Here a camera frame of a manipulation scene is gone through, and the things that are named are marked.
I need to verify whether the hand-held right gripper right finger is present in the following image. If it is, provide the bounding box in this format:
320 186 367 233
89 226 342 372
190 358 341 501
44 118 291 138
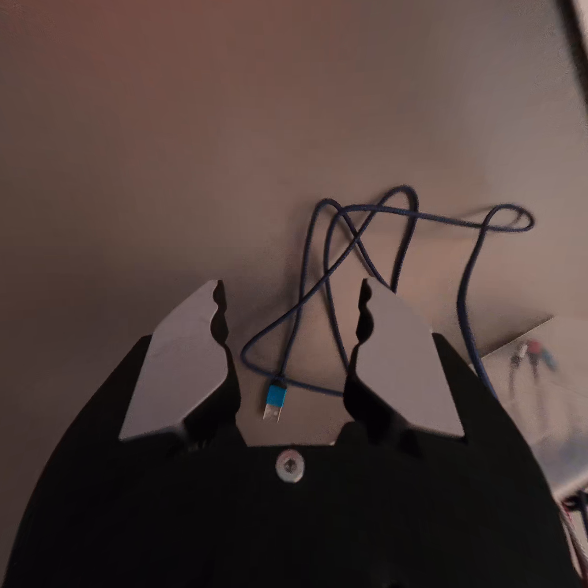
344 277 466 439

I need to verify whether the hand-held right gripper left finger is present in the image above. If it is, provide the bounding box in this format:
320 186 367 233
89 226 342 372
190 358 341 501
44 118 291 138
119 279 242 442

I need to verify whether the blue braided usb cable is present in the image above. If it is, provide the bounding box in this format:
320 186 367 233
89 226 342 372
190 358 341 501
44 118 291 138
240 185 536 423

